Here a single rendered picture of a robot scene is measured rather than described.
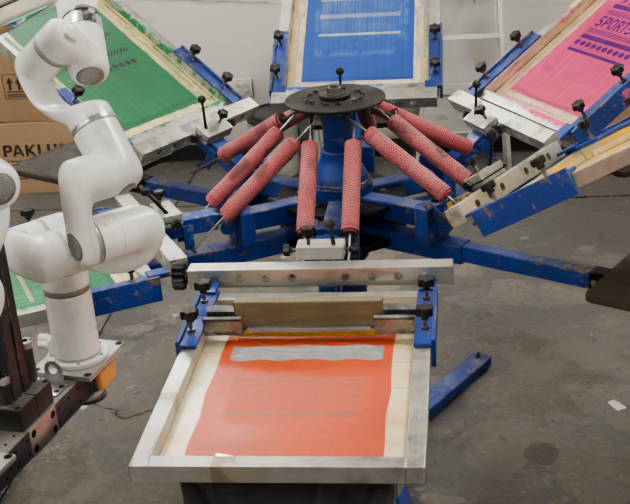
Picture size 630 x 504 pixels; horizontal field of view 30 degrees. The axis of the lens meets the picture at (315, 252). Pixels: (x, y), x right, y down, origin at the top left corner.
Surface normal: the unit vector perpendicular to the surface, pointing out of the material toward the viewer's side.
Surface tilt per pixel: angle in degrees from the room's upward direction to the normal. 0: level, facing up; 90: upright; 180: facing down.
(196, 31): 90
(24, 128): 89
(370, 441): 0
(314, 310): 90
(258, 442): 0
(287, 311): 90
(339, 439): 0
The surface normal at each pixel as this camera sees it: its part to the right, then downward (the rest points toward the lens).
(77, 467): -0.07, -0.92
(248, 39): -0.11, 0.40
